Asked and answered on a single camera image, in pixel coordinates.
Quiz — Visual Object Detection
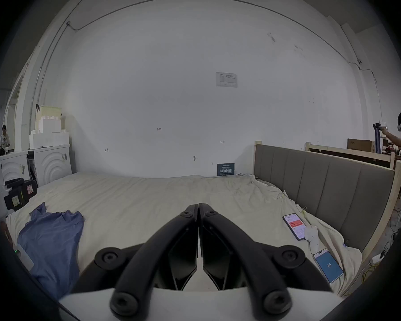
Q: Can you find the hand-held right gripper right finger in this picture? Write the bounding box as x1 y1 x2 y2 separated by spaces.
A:
198 203 333 317

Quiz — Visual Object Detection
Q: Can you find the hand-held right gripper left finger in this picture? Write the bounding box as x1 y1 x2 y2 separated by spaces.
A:
74 203 200 317

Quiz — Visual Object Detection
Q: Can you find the person's left hand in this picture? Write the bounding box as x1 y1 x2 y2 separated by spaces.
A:
0 221 14 248

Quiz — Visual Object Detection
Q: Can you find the bed with beige sheet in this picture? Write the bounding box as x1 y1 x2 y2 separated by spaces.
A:
7 172 363 297

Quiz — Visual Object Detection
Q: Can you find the blue shirt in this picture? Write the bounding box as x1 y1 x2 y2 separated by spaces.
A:
17 202 85 301

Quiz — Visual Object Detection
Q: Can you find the phone with red screen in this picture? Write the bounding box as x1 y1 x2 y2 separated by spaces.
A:
282 213 308 241

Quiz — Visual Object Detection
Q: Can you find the phone with blue screen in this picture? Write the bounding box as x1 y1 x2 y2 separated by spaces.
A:
312 249 344 284

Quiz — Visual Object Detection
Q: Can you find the grey padded headboard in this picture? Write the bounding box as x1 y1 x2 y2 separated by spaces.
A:
254 141 401 263

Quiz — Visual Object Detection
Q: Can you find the brown carton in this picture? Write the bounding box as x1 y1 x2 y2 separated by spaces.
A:
346 138 375 152

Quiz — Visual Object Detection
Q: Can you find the white paper notice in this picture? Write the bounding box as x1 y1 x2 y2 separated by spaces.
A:
215 72 238 88

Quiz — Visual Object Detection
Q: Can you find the wooden bed frame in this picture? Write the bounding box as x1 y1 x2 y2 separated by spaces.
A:
305 142 396 171

